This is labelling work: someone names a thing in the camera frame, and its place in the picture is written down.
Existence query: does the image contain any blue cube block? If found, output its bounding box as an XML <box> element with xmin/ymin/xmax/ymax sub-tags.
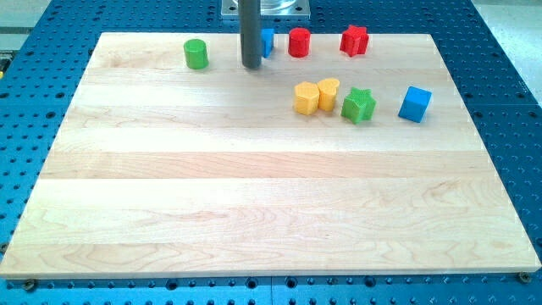
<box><xmin>398</xmin><ymin>86</ymin><xmax>432</xmax><ymax>123</ymax></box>

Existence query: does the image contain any yellow hexagon block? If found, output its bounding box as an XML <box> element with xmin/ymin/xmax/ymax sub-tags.
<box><xmin>294</xmin><ymin>81</ymin><xmax>319</xmax><ymax>115</ymax></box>

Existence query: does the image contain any yellow heart block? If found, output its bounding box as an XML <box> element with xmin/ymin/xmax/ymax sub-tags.
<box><xmin>317</xmin><ymin>78</ymin><xmax>340</xmax><ymax>112</ymax></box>

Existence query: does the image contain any green star block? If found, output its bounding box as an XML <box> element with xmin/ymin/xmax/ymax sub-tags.
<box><xmin>341</xmin><ymin>87</ymin><xmax>376</xmax><ymax>125</ymax></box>

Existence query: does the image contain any light wooden board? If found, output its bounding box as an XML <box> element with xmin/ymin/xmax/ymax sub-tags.
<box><xmin>1</xmin><ymin>32</ymin><xmax>540</xmax><ymax>280</ymax></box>

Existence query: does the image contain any red cylinder block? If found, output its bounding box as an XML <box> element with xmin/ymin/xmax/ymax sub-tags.
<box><xmin>288</xmin><ymin>27</ymin><xmax>311</xmax><ymax>58</ymax></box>

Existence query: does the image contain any blue block behind rod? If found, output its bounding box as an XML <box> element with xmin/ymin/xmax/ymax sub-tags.
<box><xmin>261</xmin><ymin>28</ymin><xmax>274</xmax><ymax>58</ymax></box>

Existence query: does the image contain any green cylinder block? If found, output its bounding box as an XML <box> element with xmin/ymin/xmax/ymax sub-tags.
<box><xmin>183</xmin><ymin>38</ymin><xmax>208</xmax><ymax>69</ymax></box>

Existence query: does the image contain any red star block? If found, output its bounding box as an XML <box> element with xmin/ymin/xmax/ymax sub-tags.
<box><xmin>340</xmin><ymin>25</ymin><xmax>369</xmax><ymax>57</ymax></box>

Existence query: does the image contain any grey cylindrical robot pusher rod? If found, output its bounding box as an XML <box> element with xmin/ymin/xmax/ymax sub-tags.
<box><xmin>238</xmin><ymin>0</ymin><xmax>263</xmax><ymax>69</ymax></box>

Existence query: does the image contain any left board clamp bolt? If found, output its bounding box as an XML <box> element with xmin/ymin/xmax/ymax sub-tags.
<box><xmin>21</xmin><ymin>279</ymin><xmax>38</xmax><ymax>292</ymax></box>

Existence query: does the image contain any board clamp bolt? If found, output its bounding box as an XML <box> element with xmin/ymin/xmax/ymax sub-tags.
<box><xmin>517</xmin><ymin>272</ymin><xmax>532</xmax><ymax>284</ymax></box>
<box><xmin>21</xmin><ymin>279</ymin><xmax>38</xmax><ymax>292</ymax></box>

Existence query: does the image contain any right board clamp bolt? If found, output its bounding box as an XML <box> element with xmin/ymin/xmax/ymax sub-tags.
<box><xmin>517</xmin><ymin>272</ymin><xmax>532</xmax><ymax>284</ymax></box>

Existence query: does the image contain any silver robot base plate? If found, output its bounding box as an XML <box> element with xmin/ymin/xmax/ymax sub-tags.
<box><xmin>220</xmin><ymin>0</ymin><xmax>311</xmax><ymax>19</ymax></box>

